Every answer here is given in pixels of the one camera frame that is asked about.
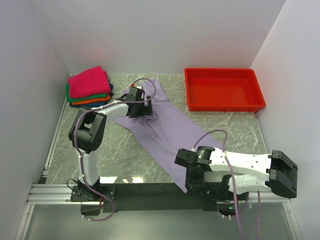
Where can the aluminium rail frame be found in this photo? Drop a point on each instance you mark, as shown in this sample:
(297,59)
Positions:
(59,194)

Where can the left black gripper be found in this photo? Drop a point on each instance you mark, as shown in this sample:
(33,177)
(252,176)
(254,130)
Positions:
(146,111)

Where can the folded pink t shirt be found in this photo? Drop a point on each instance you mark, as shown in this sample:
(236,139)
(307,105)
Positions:
(90,82)

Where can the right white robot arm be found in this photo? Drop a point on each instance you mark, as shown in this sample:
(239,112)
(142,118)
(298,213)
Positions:
(274,172)

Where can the black base beam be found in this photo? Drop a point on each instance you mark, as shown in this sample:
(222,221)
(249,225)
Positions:
(152,196)

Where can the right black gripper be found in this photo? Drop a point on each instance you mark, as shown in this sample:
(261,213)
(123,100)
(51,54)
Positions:
(198,183)

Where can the folded navy blue t shirt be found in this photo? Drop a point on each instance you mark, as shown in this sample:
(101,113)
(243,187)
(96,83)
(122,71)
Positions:
(96,104)

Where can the folded orange t shirt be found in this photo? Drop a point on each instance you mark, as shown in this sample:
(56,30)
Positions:
(94,100)

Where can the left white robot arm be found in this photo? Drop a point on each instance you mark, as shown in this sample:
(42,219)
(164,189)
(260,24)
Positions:
(87,131)

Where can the lavender t shirt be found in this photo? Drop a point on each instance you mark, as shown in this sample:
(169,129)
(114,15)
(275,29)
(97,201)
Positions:
(164,133)

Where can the folded green t shirt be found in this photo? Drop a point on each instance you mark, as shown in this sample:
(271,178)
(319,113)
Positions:
(69,99)

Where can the red plastic tray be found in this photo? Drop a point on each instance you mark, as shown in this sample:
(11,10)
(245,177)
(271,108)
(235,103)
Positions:
(223,90)

